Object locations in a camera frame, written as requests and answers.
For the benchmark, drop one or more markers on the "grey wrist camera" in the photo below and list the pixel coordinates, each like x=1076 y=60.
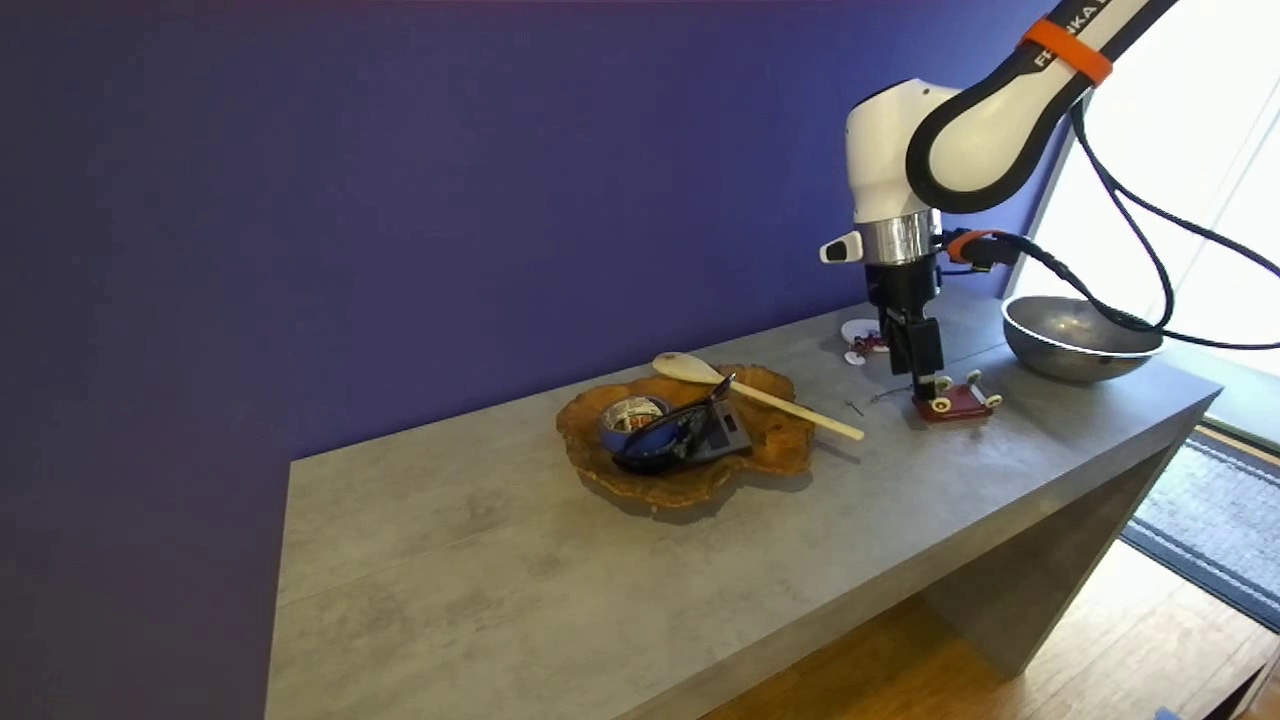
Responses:
x=840 y=251

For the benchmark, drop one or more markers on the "grey concrete-look table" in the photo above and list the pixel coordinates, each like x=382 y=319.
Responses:
x=1054 y=585

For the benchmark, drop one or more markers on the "small white cup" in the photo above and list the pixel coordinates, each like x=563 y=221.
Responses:
x=634 y=417

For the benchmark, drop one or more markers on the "red toy cart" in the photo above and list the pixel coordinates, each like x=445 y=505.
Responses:
x=955 y=407

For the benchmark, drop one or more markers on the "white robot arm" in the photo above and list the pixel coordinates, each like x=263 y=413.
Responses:
x=984 y=133

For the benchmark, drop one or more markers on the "white framed glass door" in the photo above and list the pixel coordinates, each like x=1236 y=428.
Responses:
x=1200 y=161

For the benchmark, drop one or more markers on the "wooden spoon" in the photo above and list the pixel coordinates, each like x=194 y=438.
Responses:
x=684 y=370

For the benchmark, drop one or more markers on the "grey metal bowl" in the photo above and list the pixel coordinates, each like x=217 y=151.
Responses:
x=1065 y=353

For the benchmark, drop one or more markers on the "dark grey door mat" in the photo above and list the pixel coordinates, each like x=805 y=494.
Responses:
x=1221 y=513

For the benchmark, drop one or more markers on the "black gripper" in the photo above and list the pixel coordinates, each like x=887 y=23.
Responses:
x=904 y=322

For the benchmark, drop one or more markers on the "dark blue black object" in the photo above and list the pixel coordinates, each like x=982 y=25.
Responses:
x=672 y=440

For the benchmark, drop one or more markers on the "brown wooden slab tray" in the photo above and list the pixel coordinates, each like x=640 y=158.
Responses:
x=692 y=488

